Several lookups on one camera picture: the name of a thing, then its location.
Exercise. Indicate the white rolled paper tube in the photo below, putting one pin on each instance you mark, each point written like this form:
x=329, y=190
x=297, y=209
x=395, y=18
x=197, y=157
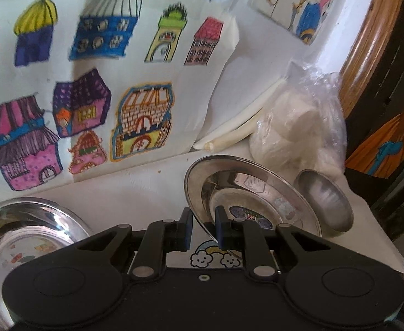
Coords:
x=229, y=134
x=243, y=110

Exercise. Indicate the printed white tablecloth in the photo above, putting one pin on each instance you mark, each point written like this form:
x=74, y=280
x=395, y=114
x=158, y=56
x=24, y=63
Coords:
x=129, y=186

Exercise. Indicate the plastic bag of white rolls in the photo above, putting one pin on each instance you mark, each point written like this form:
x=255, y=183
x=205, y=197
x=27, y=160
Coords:
x=291, y=127

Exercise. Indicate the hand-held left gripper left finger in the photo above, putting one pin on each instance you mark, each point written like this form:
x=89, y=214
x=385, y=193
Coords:
x=187, y=229

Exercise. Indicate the teddy bears drawing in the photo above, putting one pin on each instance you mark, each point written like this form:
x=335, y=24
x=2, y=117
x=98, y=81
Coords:
x=298, y=0

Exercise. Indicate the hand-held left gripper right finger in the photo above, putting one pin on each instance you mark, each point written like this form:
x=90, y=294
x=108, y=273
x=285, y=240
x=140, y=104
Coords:
x=219, y=229

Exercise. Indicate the stainless steel plate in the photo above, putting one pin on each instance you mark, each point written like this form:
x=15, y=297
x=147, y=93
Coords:
x=253, y=193
x=25, y=227

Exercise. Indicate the colourful houses drawing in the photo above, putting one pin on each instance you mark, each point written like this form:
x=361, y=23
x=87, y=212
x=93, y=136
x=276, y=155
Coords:
x=95, y=76

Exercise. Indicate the small stainless steel bowl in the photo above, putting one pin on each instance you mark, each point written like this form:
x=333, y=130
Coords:
x=326, y=200

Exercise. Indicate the wooden curved frame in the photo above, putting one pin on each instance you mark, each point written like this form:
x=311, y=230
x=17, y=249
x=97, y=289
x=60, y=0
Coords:
x=371, y=31

